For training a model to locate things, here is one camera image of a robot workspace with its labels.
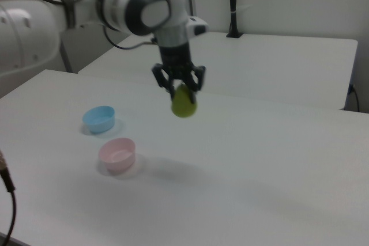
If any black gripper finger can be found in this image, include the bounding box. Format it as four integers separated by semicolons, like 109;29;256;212
184;64;207;104
151;63;176;102

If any black camera pole with base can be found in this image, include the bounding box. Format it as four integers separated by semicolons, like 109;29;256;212
226;0;243;39

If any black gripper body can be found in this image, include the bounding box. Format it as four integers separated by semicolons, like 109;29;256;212
158;41;193;78

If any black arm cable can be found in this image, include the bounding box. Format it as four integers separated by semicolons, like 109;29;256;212
21;0;158;50

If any black wall cable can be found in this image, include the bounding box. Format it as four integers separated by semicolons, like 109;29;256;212
349;84;362;112

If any green pear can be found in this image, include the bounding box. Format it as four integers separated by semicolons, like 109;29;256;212
171;83;199;119

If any pink plastic bowl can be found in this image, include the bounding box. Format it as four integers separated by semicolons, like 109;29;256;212
98;138;137;171

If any brown cable with connector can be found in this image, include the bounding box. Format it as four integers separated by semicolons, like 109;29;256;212
0;150;18;244

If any blue plastic bowl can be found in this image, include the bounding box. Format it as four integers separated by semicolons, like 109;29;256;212
82;105;115;134

